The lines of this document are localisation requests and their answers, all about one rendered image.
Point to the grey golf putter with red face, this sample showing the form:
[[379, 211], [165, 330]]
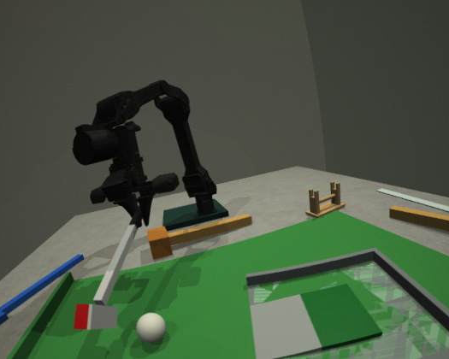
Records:
[[100, 315]]

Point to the white ball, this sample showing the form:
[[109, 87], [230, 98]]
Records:
[[150, 328]]

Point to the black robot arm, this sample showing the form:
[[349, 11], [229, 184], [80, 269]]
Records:
[[99, 142]]

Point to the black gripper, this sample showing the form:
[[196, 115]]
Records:
[[161, 184]]

